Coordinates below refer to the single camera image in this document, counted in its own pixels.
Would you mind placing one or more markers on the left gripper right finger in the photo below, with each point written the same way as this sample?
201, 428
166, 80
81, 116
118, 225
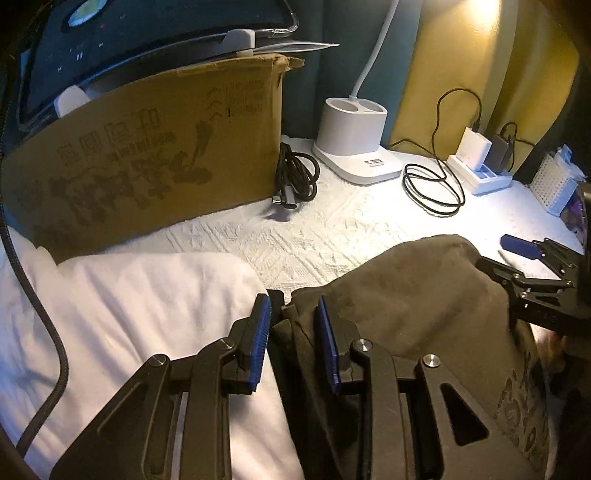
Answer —
415, 419

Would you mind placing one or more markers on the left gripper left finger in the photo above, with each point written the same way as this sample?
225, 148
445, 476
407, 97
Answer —
171, 418

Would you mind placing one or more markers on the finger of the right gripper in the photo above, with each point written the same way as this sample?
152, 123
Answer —
560, 259
517, 283

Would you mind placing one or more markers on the dark olive t-shirt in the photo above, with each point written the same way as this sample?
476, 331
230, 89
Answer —
418, 298

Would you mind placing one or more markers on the person's right hand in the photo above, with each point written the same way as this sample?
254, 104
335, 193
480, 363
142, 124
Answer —
550, 349

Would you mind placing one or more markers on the purple cloth item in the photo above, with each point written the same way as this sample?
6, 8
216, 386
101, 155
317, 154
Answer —
572, 215

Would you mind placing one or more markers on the white perforated basket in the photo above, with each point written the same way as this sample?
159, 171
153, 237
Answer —
555, 182

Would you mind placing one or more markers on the white power strip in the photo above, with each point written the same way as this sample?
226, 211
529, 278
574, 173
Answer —
480, 182

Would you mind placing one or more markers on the black charger plug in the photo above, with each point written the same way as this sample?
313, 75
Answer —
499, 154

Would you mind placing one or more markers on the white folded cloth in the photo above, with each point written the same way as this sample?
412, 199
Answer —
112, 312

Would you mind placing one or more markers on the white charger plug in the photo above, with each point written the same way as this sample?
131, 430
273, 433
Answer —
473, 149

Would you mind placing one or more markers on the yellow curtain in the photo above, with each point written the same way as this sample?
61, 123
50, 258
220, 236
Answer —
496, 61

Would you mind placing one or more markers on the white desk lamp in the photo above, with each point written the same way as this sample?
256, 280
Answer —
361, 84

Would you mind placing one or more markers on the brown cardboard box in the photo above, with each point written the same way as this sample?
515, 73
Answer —
155, 152

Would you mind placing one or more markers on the dark tablet screen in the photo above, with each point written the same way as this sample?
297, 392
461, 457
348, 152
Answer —
101, 45

